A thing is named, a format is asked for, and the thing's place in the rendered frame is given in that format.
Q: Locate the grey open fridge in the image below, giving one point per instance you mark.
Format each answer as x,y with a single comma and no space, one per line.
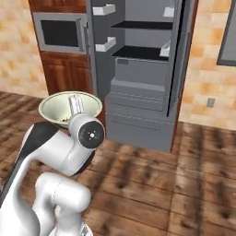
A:
138,123

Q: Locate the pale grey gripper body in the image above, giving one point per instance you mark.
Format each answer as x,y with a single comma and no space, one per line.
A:
76,104

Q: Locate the grey microwave oven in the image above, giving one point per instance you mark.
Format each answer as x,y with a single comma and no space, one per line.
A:
58,32

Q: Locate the grey fridge door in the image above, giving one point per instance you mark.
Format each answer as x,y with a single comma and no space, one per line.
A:
100,70
179,61

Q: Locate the grey framed window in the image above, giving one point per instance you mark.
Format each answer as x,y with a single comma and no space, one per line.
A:
229,33

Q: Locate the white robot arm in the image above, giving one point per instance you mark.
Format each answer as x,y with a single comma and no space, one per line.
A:
58,147

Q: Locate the white fridge door bin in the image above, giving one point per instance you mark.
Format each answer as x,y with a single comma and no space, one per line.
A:
169,12
165,50
105,44
103,9

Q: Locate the grey fridge drawer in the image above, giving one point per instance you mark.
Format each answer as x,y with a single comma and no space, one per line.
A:
141,72

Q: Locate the green broccoli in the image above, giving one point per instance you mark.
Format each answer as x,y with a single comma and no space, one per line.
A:
65,119

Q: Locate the grey right fridge door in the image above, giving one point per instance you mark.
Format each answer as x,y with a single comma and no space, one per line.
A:
179,61

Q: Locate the black fridge shelf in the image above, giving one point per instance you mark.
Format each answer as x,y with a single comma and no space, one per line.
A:
143,25
139,52

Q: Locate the grey left fridge door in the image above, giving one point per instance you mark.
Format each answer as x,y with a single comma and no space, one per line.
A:
100,70

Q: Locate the pale green bowl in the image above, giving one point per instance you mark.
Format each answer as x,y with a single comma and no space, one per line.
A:
55,106

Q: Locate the brown wooden cabinet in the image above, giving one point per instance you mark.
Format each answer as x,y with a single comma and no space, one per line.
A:
66,72

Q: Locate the grey wall outlet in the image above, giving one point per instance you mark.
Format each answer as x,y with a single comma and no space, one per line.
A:
210,102

